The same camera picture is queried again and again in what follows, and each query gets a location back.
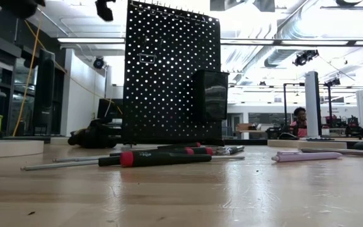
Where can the black perforated peg board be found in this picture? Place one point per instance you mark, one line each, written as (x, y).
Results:
(156, 110)

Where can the lilac pen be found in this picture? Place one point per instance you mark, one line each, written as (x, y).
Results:
(307, 156)

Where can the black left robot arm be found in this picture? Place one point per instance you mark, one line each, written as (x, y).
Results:
(20, 8)

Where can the silver double prong peg hook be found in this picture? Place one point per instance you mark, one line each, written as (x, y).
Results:
(147, 54)

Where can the black peg board bin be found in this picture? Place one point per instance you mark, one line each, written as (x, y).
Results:
(213, 94)

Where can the black monitor on desk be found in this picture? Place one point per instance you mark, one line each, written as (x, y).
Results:
(109, 107)

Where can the black ceiling spotlight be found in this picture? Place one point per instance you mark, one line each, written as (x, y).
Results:
(304, 57)

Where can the long ceiling light bar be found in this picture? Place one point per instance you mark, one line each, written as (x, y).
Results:
(314, 42)

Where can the black yellow hand tool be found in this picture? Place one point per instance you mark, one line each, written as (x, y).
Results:
(96, 138)

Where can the person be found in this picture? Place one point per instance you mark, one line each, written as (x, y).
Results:
(299, 121)

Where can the black keyboard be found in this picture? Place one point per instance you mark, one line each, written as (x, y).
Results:
(320, 139)

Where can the slim silver tool bar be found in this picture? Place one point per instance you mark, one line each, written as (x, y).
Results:
(342, 151)

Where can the round black ceiling camera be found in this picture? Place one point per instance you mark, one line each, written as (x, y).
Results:
(98, 63)

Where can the black tube stand frame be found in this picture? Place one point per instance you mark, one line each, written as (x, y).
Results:
(285, 104)

